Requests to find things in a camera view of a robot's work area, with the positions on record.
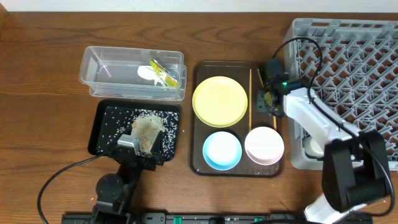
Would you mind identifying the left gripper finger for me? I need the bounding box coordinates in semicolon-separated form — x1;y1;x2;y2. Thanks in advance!
117;134;132;146
150;131;164;157

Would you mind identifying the pile of rice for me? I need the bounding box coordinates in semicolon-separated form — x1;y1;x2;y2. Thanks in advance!
131;111;167;154

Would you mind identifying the wooden chopstick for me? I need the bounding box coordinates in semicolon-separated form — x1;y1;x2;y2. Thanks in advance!
257;68;277;131
249;69;252;131

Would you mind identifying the blue bowl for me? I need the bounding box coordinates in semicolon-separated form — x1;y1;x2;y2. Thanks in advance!
202;131;243;171

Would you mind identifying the green yellow snack wrapper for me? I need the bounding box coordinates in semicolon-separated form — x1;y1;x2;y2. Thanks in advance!
149;58;179;87

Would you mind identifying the white cup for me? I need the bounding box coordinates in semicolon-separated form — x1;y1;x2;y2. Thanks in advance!
303;136;324;158

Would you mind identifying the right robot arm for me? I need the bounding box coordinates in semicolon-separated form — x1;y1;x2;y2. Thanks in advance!
260;70;395;223

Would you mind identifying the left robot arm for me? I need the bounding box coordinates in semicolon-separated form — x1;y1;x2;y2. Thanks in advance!
90;131;165;224

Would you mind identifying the black waste tray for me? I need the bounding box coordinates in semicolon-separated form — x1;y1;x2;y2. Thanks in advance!
88;100;180;161

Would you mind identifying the grey dishwasher rack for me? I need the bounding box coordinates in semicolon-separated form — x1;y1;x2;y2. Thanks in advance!
284;18;397;171

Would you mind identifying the brown serving tray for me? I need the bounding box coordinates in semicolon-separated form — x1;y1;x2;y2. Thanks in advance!
190;61;284;178

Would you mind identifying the yellow plate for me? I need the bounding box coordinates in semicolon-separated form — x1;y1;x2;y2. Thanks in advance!
192;76;248;128

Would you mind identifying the pink bowl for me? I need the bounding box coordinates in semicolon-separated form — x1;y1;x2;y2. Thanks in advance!
244;126;284;166

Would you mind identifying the clear plastic bin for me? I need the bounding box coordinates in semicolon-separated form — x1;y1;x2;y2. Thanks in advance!
80;46;187;101

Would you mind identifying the crumpled white tissue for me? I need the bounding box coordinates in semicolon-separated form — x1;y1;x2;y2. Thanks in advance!
137;65;167;86

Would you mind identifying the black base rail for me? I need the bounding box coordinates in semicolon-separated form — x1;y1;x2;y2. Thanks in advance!
60;212;374;224

